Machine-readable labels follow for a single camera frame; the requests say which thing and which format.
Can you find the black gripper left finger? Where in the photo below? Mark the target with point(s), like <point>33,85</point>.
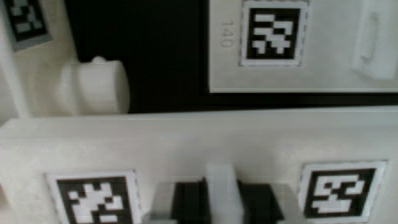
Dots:
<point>180,204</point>

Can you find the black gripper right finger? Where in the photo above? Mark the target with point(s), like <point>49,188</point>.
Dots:
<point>271,205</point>

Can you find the white cabinet body box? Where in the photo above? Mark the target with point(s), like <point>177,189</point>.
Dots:
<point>168,144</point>

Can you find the white cabinet door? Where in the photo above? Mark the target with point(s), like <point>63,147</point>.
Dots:
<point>306,46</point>
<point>59,86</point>

